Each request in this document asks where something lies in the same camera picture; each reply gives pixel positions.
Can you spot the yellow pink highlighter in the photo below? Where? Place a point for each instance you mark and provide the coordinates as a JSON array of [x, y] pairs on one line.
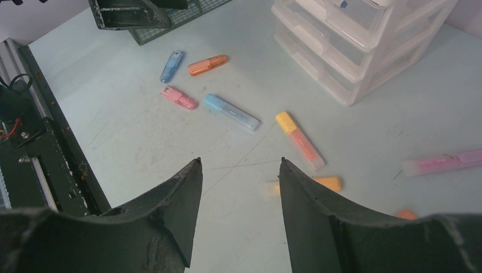
[[299, 139]]

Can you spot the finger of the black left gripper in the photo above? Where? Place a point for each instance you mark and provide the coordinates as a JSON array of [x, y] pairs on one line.
[[133, 14]]

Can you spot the pale yellow highlighter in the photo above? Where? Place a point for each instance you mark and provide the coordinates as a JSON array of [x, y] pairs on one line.
[[271, 189]]

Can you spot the green wire mesh rack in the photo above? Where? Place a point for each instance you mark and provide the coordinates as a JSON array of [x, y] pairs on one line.
[[196, 9]]

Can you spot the light blue highlighter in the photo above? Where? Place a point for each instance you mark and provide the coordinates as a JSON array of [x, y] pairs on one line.
[[218, 104]]

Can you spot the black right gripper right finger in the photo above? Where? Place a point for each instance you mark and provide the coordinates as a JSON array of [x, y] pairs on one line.
[[327, 232]]

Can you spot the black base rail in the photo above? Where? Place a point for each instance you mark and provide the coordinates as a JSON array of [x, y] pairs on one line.
[[42, 163]]

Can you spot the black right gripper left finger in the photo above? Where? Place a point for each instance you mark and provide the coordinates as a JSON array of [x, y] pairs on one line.
[[153, 232]]

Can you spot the pink correction tape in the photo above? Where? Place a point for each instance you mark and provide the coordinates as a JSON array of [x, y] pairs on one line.
[[178, 97]]

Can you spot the blue transparent correction tape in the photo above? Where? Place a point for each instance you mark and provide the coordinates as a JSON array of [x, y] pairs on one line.
[[171, 66]]

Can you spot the orange grey highlighter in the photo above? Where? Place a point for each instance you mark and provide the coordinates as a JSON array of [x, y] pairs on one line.
[[406, 214]]

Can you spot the white plastic drawer organizer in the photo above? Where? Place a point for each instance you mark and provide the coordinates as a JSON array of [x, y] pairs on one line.
[[351, 52]]

